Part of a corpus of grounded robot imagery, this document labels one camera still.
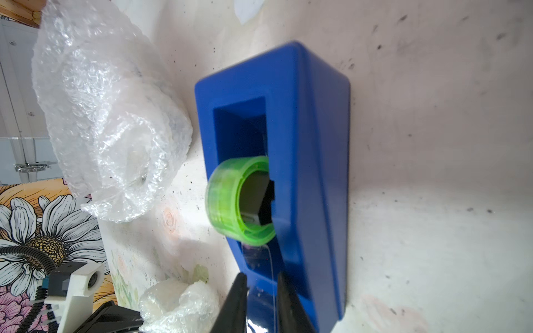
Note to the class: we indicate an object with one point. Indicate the green tape roll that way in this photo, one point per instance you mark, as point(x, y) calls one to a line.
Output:
point(237, 200)

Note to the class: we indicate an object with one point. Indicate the blue tape dispenser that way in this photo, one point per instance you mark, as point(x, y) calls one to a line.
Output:
point(293, 107)

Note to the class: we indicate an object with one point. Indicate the clear bubble wrap sheet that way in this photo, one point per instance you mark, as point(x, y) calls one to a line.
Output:
point(174, 306)
point(118, 128)

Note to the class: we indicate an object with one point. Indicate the silver aluminium case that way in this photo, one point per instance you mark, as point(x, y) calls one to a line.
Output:
point(26, 152)

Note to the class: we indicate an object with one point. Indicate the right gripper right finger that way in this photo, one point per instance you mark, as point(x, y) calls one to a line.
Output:
point(291, 315)

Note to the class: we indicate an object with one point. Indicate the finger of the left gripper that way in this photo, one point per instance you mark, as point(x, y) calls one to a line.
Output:
point(111, 318)

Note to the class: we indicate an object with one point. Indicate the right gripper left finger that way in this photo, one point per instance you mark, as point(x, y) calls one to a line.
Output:
point(232, 317)

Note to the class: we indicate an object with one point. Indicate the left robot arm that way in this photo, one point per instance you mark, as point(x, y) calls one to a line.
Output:
point(70, 296)

